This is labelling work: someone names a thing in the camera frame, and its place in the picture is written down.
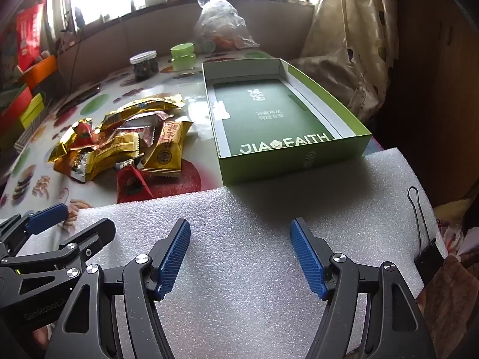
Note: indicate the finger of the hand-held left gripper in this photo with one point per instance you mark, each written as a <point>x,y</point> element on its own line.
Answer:
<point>93,235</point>
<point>46,217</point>

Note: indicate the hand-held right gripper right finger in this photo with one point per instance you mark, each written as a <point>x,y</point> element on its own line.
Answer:
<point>305,258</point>

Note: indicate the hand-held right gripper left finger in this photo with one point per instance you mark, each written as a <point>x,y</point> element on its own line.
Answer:
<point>174,258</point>

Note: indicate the red gold-edged candy packet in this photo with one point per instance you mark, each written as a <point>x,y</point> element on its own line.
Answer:
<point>84,132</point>

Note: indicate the white pink nougat candy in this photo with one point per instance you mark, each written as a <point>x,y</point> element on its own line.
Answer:
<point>148,129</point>

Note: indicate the green cardboard box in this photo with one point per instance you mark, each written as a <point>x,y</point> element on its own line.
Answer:
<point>262,119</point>

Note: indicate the white foam sheet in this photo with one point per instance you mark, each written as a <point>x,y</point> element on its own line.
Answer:
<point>243,232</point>

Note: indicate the black white striped box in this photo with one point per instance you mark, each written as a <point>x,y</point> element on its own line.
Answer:
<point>26,134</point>

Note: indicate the yellow-green box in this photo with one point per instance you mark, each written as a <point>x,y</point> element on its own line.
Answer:
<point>33,110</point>

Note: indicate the red box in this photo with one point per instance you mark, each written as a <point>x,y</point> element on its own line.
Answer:
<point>15,108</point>

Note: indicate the black smartphone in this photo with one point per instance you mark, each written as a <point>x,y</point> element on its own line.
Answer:
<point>76,97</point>

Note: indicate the black binder clip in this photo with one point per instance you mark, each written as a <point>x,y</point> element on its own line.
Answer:
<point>430,261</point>

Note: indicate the fruit print tablecloth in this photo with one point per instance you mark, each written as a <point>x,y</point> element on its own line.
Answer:
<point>198,119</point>

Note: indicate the orange box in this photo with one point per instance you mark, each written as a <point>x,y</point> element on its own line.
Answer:
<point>39,71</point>

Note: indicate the patterned floral cloth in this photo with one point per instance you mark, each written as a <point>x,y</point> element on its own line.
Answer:
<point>452,288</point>

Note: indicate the dark jar with white lid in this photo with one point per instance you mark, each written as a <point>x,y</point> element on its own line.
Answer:
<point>144,67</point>

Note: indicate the red standing bag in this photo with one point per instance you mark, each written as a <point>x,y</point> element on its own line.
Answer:
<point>30,33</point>

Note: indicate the green glass jar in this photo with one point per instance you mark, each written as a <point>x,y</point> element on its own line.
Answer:
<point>183,58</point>

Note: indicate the brown wooden cabinet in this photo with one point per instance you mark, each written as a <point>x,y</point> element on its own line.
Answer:
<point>430,82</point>

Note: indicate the cream patterned curtain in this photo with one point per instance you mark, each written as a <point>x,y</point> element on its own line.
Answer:
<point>348,37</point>

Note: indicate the clear plastic bag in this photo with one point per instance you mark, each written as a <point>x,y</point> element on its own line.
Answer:
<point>220,22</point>

